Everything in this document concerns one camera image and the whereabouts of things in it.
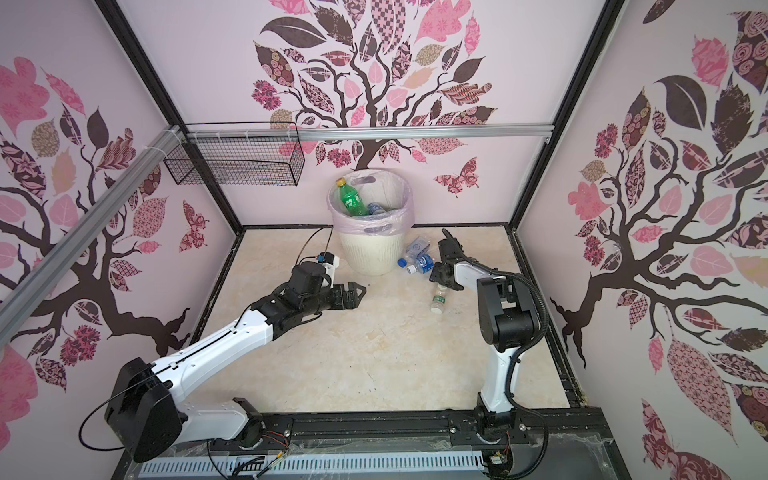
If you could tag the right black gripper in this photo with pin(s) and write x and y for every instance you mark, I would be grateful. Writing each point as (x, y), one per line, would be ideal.
(436, 275)

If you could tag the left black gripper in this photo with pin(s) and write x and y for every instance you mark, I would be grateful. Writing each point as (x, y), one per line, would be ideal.
(353, 303)

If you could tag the clear bottle bird label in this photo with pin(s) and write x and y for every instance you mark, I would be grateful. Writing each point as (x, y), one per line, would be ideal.
(437, 305)

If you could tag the Pepsi water bottle blue label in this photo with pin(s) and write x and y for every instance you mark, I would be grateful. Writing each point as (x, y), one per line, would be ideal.
(376, 209)

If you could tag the green bottle yellow cap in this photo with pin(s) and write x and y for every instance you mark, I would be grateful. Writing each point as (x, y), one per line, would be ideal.
(351, 200)

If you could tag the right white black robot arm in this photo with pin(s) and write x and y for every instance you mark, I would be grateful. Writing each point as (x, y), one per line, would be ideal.
(512, 319)

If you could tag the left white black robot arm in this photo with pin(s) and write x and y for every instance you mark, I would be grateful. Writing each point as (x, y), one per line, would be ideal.
(149, 411)

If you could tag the Pocari bottle near bin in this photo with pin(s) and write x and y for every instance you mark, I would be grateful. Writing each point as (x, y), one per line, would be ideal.
(423, 263)

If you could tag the white ribbed waste bin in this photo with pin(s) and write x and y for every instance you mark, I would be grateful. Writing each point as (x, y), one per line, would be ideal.
(372, 255)

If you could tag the pink plastic bin liner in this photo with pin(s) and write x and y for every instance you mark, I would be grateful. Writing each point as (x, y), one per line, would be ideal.
(384, 187)

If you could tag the crushed clear bottle blue cap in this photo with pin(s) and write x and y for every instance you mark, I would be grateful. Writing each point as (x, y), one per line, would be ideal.
(417, 247)

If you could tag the aluminium horizontal back rail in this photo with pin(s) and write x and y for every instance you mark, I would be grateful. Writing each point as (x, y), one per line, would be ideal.
(375, 133)

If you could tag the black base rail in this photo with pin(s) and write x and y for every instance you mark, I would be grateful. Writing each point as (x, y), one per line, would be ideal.
(372, 429)

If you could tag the black wire mesh basket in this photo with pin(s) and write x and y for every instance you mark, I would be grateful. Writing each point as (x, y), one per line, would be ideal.
(260, 153)

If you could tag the white slotted cable duct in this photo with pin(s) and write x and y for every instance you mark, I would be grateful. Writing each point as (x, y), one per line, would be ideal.
(310, 465)

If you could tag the aluminium left side rail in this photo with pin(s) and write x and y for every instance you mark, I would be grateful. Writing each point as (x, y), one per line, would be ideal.
(24, 299)

